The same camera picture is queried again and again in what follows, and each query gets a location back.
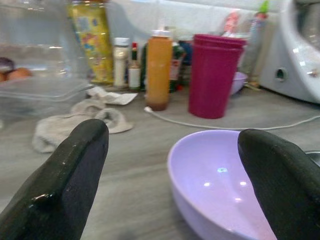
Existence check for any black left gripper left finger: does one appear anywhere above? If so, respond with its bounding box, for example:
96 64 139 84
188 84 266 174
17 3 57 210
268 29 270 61
0 118 110 240

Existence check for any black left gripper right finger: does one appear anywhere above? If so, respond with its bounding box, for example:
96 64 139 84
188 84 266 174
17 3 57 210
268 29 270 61
237 128 320 240

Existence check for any grey crumpled cloth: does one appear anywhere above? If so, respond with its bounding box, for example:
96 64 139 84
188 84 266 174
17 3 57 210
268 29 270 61
31 99 134 154

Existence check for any lilac plastic bowl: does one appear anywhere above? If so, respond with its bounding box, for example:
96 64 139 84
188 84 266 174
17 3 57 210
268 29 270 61
166 129 278 240
229 71 249 96

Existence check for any clear plastic food container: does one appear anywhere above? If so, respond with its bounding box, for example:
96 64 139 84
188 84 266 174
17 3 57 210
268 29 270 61
0 74 97 126

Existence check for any white crumpled paper napkin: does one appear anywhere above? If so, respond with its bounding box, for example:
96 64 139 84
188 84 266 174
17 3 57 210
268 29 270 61
86 86 139 106

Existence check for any brown egg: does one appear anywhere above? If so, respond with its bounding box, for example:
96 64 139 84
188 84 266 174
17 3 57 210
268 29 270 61
7 67 33 81

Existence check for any red onion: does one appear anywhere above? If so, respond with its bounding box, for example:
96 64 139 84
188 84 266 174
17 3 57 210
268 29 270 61
0 56 15 75

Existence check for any magenta plastic cup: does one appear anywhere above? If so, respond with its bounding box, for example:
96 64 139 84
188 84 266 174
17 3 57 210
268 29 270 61
187 45 245 120
193 33 248 49

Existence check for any white kitchen appliance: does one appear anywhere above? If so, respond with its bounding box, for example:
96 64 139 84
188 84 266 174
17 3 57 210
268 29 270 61
258 0 320 105

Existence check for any white-capped spice jar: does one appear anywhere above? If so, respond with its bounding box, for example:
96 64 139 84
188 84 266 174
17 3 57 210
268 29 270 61
112 37 131 88

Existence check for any small hot sauce bottle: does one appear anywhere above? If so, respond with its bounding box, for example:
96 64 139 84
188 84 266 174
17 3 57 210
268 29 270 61
128 42 142 91

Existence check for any yellow printed snack bag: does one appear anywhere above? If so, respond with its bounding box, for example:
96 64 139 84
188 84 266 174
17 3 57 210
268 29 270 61
67 1 115 85

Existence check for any dark green glass bottle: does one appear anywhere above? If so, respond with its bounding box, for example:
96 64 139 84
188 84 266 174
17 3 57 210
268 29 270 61
139 42 149 92

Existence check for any large clear plastic jar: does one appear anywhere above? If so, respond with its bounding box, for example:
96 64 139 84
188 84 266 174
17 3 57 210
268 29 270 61
0 0 91 81

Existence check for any orange sauce squeeze bottle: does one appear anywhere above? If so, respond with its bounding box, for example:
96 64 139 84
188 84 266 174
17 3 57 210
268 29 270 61
145 29 174 112

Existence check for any striped stick with green top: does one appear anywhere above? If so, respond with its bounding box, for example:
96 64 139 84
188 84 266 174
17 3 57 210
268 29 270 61
246 0 271 83

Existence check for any red-labelled dark bottle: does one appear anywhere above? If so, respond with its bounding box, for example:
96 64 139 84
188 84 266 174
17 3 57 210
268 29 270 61
169 41 187 94

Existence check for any pink and white packet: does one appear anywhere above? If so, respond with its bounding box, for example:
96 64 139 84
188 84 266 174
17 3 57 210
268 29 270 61
221 9 241 38

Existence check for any white charging cable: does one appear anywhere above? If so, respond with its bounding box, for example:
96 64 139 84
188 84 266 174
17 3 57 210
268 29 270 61
143 106 320 131

